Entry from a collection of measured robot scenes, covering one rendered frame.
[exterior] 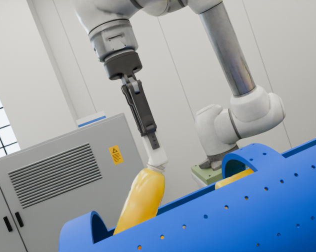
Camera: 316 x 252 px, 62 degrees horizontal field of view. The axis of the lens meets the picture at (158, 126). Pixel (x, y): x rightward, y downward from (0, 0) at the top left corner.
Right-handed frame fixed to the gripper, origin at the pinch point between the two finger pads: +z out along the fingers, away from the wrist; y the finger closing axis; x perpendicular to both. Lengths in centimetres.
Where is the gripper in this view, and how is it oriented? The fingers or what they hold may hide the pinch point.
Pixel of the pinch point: (154, 148)
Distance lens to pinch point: 55.6
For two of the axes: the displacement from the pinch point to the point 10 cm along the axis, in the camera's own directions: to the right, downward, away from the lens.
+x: 9.2, -3.6, 1.7
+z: 3.5, 9.3, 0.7
